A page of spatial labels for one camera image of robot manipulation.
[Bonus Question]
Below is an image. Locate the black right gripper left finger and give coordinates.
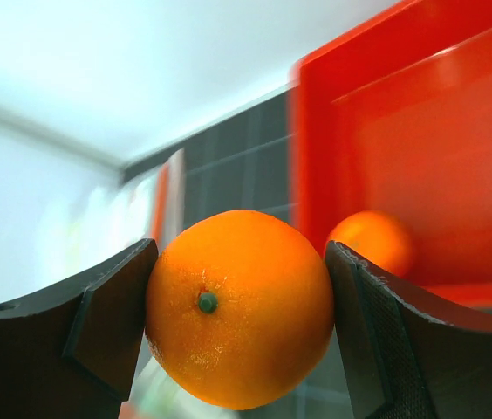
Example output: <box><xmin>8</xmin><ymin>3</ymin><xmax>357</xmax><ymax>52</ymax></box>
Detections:
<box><xmin>0</xmin><ymin>239</ymin><xmax>158</xmax><ymax>418</ymax></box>

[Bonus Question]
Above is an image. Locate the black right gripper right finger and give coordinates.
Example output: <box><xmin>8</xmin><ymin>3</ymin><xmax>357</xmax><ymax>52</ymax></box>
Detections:
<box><xmin>325</xmin><ymin>242</ymin><xmax>492</xmax><ymax>418</ymax></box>

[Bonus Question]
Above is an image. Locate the orange fruit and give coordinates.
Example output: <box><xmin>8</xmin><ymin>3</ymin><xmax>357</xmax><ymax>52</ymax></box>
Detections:
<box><xmin>145</xmin><ymin>209</ymin><xmax>334</xmax><ymax>410</ymax></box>
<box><xmin>328</xmin><ymin>210</ymin><xmax>414</xmax><ymax>277</ymax></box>

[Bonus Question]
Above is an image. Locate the orange zipper clear bag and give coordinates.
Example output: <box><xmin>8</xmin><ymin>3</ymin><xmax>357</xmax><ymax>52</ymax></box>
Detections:
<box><xmin>69</xmin><ymin>148</ymin><xmax>185</xmax><ymax>249</ymax></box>

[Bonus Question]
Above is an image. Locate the red plastic tray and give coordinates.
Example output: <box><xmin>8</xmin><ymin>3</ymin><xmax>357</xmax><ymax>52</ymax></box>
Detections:
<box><xmin>290</xmin><ymin>1</ymin><xmax>492</xmax><ymax>307</ymax></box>

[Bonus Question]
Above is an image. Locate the black grid cutting mat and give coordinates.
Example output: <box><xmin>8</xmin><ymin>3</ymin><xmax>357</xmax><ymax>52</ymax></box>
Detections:
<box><xmin>122</xmin><ymin>91</ymin><xmax>295</xmax><ymax>228</ymax></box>

